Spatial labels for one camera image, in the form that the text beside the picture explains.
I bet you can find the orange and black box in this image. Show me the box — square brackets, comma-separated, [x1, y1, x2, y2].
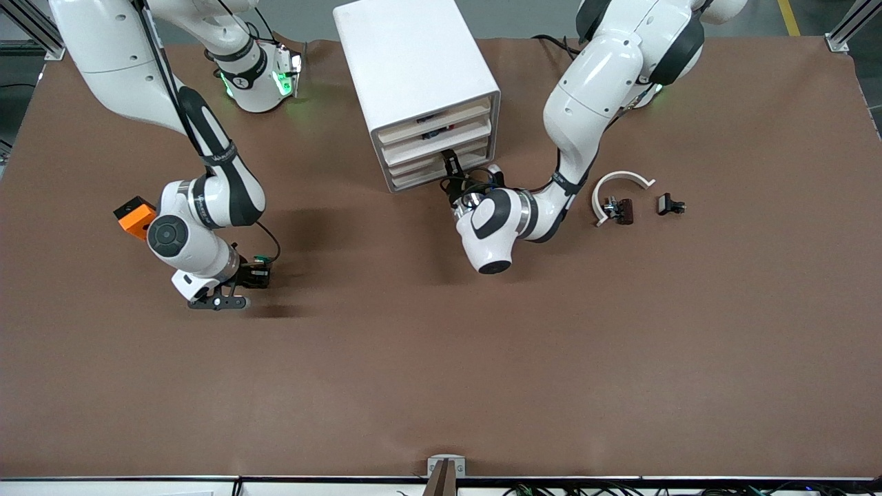
[114, 196, 158, 240]

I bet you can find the white curved plastic piece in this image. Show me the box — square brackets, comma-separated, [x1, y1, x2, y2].
[591, 170, 655, 228]

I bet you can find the brown component with metal clip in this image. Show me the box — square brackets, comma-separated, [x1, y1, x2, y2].
[603, 196, 635, 226]

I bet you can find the black base cable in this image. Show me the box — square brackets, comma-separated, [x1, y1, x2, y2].
[532, 34, 583, 61]

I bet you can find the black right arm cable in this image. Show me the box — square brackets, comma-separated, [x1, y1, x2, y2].
[136, 0, 280, 266]

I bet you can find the grey metal edge bracket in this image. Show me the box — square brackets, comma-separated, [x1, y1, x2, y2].
[427, 455, 466, 479]

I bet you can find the aluminium frame profile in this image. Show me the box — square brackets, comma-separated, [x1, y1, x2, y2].
[825, 0, 882, 53]
[0, 0, 66, 60]

